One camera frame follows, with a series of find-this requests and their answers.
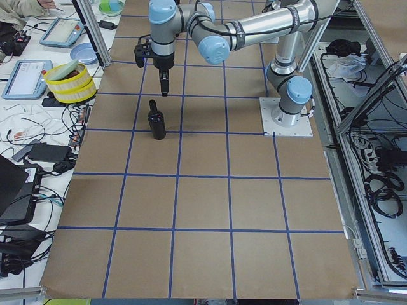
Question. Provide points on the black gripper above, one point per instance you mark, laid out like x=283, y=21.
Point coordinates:
x=163, y=63

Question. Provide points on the dark wine bottle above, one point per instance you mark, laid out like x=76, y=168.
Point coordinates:
x=156, y=121

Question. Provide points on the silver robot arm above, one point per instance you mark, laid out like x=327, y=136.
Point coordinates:
x=215, y=42

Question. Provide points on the yellow bamboo steamer basket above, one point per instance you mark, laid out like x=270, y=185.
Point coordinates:
x=70, y=83

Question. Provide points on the light blue plate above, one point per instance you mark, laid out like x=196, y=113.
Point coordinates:
x=84, y=54

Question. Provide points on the green plate with cups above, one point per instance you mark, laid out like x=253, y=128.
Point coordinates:
x=111, y=8

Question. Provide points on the upper blue teach pendant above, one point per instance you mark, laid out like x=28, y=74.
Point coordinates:
x=62, y=33

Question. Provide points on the blue teach pendant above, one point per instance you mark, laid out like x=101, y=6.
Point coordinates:
x=26, y=81
x=62, y=33

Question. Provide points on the lower blue teach pendant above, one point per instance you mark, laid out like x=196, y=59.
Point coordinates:
x=26, y=81

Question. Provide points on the black power adapter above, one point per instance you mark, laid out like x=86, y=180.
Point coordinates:
x=49, y=153

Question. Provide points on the person in beige jacket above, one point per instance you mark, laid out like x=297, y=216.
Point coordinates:
x=14, y=12

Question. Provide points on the black laptop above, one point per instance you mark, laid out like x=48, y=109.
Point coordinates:
x=19, y=187

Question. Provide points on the crumpled white cloth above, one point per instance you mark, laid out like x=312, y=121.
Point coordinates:
x=348, y=68

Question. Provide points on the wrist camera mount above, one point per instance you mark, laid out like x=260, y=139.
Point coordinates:
x=142, y=50

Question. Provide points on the aluminium frame post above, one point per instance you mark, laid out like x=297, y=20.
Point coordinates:
x=86, y=15

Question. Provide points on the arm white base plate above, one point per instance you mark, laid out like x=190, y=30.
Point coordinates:
x=276, y=123

